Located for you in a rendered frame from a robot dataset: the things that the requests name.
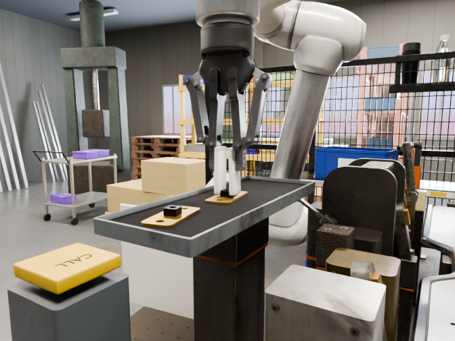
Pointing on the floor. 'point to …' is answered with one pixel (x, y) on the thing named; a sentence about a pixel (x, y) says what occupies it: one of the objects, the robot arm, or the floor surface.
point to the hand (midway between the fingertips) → (227, 170)
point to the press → (112, 61)
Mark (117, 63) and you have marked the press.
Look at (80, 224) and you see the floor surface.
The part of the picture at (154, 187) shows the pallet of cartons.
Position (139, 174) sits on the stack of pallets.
